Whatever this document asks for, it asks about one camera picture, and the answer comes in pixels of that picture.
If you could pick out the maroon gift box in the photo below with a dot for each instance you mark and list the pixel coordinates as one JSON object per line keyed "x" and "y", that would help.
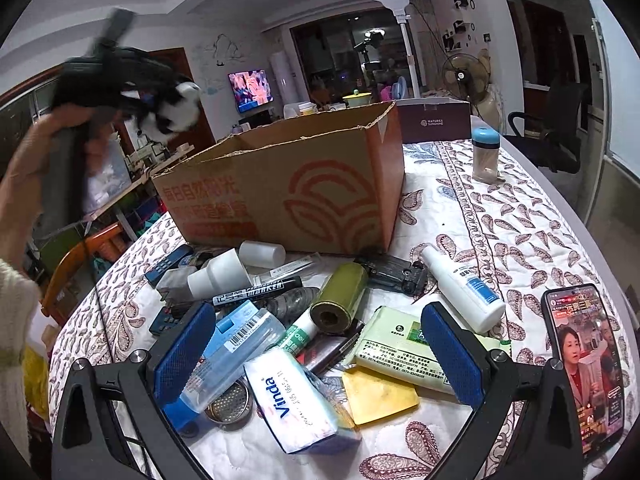
{"x": 435, "y": 125}

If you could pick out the white jar yellow lid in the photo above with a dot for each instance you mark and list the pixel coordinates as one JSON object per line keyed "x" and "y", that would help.
{"x": 299, "y": 110}

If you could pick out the white standing air conditioner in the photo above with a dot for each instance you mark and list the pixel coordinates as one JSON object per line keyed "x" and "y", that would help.
{"x": 280, "y": 80}

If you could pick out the dark blue remote control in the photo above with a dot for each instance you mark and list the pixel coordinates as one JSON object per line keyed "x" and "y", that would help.
{"x": 167, "y": 320}
{"x": 165, "y": 266}

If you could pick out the white cylinder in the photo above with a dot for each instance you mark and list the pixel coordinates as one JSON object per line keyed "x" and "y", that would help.
{"x": 262, "y": 254}

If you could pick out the standing fan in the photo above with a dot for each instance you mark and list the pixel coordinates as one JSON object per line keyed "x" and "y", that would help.
{"x": 465, "y": 77}

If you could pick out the sewing machine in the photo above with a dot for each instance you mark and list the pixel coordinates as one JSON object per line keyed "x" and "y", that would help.
{"x": 147, "y": 156}

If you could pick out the yellow sponge cloth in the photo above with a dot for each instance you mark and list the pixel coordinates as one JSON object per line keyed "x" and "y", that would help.
{"x": 380, "y": 395}

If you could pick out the person's left hand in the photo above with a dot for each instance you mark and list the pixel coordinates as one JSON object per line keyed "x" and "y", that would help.
{"x": 27, "y": 170}

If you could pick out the green white tube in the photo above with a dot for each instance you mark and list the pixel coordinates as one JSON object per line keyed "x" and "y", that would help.
{"x": 297, "y": 335}

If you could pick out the blue lid bottle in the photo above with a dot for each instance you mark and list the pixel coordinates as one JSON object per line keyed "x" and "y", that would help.
{"x": 486, "y": 160}

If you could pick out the clear plastic barcode case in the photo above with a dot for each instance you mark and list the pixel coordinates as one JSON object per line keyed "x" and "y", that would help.
{"x": 250, "y": 340}

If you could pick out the black office chair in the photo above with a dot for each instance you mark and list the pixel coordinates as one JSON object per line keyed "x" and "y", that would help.
{"x": 560, "y": 110}

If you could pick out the clear storage bin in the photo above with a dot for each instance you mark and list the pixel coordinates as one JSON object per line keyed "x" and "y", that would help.
{"x": 107, "y": 175}

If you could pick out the black toy car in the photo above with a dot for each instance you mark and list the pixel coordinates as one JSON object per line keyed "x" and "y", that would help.
{"x": 395, "y": 272}

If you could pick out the white adapter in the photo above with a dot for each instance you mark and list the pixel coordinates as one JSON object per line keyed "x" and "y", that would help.
{"x": 172, "y": 282}

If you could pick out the black marker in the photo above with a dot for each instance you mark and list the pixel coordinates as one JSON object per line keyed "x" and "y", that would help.
{"x": 260, "y": 290}

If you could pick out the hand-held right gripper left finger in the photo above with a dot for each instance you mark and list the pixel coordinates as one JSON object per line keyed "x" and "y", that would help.
{"x": 185, "y": 355}

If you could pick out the wooden plank worktable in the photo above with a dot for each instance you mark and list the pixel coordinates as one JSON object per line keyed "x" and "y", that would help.
{"x": 125, "y": 190}

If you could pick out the panda plush toy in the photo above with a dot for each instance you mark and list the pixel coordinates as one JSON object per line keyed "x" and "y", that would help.
{"x": 170, "y": 110}

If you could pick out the green pot yellow lid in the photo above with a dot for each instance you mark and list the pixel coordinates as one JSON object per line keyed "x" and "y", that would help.
{"x": 357, "y": 100}

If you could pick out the light blue box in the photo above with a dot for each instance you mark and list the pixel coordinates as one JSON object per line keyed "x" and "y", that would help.
{"x": 235, "y": 317}

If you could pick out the clear packaged pen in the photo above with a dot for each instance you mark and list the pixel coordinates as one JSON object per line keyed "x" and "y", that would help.
{"x": 285, "y": 267}

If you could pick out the cardboard box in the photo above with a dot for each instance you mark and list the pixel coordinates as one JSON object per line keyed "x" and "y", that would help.
{"x": 300, "y": 185}

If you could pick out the dark pen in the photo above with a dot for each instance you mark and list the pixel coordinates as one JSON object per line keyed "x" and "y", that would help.
{"x": 330, "y": 352}

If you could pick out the television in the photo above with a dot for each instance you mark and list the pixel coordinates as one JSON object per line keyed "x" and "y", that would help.
{"x": 250, "y": 90}

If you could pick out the white blue tissue pack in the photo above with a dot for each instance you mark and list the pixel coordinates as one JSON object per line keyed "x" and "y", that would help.
{"x": 290, "y": 400}

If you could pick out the metal strainer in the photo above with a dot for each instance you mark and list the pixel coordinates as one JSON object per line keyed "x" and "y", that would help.
{"x": 227, "y": 407}

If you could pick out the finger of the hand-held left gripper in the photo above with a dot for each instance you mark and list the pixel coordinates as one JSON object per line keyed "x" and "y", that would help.
{"x": 150, "y": 67}

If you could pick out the crushed clear plastic bottle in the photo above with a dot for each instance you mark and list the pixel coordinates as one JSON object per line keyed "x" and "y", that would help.
{"x": 290, "y": 305}

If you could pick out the white spray bottle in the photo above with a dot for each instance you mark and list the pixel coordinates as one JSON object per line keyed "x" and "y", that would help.
{"x": 465, "y": 290}

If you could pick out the brown wooden door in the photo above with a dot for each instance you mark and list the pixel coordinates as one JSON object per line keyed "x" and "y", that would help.
{"x": 200, "y": 130}

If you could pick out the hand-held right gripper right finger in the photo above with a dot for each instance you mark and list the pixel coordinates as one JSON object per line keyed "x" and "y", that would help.
{"x": 450, "y": 355}

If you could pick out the yellow bag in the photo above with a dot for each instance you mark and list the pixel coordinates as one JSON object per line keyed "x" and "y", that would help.
{"x": 36, "y": 385}

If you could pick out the smartphone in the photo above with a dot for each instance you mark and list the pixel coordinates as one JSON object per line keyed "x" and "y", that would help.
{"x": 585, "y": 370}

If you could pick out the orange wooden chair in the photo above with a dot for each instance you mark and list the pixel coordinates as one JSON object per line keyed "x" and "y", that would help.
{"x": 70, "y": 265}

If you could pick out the green wet wipes pack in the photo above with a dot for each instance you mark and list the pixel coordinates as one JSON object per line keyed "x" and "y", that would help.
{"x": 395, "y": 340}

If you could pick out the olive green roll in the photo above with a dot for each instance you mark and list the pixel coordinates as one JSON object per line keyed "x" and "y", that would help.
{"x": 340, "y": 290}

